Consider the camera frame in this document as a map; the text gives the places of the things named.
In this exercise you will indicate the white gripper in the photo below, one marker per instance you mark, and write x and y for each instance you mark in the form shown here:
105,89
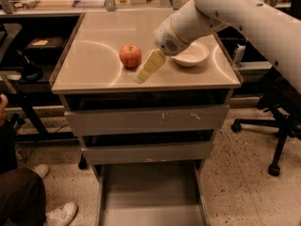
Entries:
165,39

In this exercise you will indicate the red apple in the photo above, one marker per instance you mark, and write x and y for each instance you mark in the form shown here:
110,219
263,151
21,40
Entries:
130,56

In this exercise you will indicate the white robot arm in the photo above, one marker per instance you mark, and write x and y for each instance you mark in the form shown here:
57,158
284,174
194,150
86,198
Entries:
275,34

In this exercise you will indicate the top grey drawer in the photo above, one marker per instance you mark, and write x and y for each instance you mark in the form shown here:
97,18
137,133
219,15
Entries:
146,120

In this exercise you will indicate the grey drawer cabinet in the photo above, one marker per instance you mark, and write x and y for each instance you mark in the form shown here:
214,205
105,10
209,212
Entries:
91,77

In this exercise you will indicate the middle grey drawer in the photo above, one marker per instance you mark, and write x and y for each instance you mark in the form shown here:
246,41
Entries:
147,153

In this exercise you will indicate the open bottom grey drawer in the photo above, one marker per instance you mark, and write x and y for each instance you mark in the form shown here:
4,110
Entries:
151,194

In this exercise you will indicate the person's hand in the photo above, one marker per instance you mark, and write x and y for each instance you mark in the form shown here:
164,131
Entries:
3,105

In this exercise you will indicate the white paper bowl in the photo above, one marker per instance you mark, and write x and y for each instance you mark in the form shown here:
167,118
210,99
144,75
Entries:
193,55

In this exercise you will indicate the white spray bottle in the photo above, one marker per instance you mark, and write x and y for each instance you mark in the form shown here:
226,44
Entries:
238,54

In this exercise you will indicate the black box on shelf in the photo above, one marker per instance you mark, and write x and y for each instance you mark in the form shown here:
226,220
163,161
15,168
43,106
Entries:
45,51

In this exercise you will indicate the black handheld device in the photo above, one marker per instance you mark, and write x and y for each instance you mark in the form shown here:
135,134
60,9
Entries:
31,72

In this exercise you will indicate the black office chair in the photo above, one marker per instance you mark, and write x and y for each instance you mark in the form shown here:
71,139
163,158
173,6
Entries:
284,102

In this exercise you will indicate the white sneaker far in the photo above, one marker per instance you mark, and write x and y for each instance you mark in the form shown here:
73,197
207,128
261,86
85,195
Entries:
42,170

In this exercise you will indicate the white sneaker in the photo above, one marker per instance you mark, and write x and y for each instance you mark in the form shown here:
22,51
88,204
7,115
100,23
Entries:
61,216
42,170

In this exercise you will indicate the white sneaker near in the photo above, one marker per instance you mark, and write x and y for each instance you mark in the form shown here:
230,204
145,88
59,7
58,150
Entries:
61,216

